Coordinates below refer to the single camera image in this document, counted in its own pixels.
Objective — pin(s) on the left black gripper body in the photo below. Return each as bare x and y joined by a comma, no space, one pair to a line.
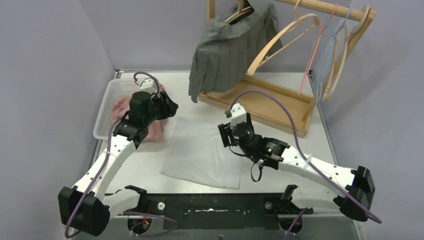
167,105

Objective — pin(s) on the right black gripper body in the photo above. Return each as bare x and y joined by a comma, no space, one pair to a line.
226,130

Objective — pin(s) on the pink garment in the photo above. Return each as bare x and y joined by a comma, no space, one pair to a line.
139,123

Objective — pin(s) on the white garment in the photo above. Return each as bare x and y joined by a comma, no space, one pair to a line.
196,154

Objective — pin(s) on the grey pleated skirt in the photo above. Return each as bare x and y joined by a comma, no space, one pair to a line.
227,50

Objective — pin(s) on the pink wire hanger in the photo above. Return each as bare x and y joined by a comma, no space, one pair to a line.
322,27

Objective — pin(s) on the blue wire hanger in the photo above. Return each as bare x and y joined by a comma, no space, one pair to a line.
320,78

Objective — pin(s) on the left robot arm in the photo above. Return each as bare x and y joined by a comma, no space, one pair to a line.
85,207

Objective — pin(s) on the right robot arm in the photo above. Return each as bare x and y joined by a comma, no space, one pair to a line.
350,191

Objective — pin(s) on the wooden hanger rack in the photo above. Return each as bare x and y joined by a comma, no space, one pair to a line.
276,106

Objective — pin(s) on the wooden hanger at rack end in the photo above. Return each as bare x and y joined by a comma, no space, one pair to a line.
337,65

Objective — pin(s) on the white plastic basket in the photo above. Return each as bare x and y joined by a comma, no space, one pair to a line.
114,104

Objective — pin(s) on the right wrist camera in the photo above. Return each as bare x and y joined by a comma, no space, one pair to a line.
237,115

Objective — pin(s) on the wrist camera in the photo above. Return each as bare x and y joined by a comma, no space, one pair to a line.
147,85
237,115

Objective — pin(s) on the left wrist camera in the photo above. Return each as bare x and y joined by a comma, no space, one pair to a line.
147,85

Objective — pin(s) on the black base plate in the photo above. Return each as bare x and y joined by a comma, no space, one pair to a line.
220,211

